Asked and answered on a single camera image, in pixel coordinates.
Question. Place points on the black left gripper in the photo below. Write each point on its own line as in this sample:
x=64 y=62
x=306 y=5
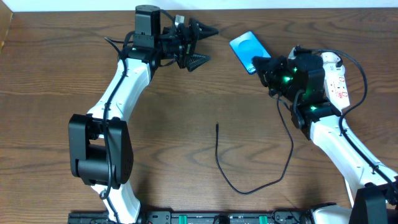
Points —
x=186 y=45

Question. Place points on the white power strip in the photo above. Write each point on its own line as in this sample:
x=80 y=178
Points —
x=335 y=82

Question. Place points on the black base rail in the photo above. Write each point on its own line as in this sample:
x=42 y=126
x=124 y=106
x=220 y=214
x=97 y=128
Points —
x=168 y=217

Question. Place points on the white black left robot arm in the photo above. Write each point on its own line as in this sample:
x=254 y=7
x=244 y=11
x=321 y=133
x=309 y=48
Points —
x=100 y=147

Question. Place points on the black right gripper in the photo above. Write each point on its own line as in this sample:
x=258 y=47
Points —
x=265 y=70

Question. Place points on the blue Galaxy smartphone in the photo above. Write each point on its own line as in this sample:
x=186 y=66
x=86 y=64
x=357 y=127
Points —
x=247 y=46

